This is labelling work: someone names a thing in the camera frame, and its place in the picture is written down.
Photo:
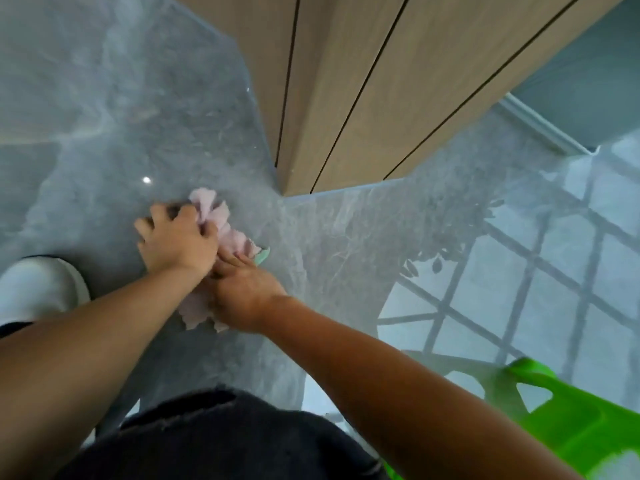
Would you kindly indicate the person's left forearm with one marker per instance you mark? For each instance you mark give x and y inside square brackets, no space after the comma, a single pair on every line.
[85,344]

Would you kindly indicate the white shoe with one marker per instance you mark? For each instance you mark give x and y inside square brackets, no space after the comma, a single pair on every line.
[40,289]

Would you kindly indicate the person's right forearm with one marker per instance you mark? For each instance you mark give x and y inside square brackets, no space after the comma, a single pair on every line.
[390,384]

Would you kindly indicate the pink cleaning cloth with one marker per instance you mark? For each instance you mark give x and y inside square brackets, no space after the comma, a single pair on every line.
[220,222]

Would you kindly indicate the person's left hand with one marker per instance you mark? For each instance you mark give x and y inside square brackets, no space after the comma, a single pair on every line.
[175,244]

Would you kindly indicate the aluminium sliding door track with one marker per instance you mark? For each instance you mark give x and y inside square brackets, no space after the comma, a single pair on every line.
[550,125]

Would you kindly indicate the wooden cabinet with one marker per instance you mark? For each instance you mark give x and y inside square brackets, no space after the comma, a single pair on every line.
[360,84]

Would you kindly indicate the person's left fingers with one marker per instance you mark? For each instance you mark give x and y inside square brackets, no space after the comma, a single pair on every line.
[162,217]

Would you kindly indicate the person's right fingers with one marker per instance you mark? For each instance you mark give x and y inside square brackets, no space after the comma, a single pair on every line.
[236,261]

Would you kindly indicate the person's right hand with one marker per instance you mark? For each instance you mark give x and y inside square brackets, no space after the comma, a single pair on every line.
[247,297]

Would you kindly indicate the light green sponge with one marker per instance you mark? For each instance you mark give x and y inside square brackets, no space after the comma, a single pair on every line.
[263,255]

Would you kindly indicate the dark shorts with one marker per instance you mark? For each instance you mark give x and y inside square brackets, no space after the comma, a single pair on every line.
[215,439]

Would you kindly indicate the green plastic stool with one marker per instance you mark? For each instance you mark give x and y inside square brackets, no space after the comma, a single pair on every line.
[575,424]

